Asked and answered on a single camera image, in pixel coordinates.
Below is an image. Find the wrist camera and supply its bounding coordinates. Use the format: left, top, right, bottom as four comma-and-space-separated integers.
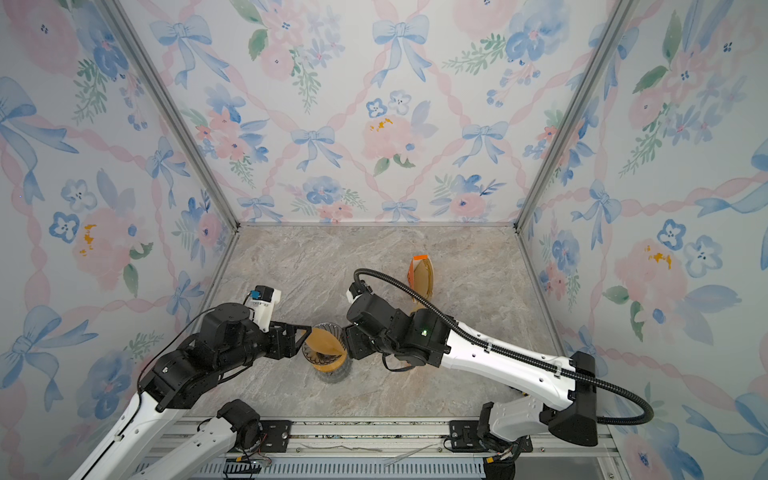
346, 280, 371, 304
245, 285, 282, 333

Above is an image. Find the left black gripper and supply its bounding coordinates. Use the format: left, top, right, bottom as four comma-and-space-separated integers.
220, 320, 313, 377

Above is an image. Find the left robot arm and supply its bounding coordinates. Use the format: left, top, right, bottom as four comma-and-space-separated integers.
72, 302, 312, 479

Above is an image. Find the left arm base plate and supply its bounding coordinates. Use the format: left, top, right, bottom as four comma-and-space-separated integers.
236, 420, 293, 454

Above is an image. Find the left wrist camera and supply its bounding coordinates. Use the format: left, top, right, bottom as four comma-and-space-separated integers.
245, 285, 282, 333

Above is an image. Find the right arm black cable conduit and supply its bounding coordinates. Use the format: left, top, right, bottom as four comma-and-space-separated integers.
352, 268, 655, 427

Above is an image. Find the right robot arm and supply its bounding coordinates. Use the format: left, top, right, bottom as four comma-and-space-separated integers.
344, 293, 598, 447

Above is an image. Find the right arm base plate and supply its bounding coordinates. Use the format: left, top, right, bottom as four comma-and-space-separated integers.
444, 420, 533, 454

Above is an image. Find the clear glass dripper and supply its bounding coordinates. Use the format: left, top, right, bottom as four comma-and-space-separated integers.
302, 322, 349, 374

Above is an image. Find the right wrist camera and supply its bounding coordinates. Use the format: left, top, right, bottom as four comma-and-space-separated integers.
346, 280, 371, 304

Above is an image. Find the clear glass carafe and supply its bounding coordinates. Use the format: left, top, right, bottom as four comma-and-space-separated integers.
314, 365, 351, 384

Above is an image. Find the aluminium front rail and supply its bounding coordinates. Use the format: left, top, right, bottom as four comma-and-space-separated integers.
140, 417, 629, 479

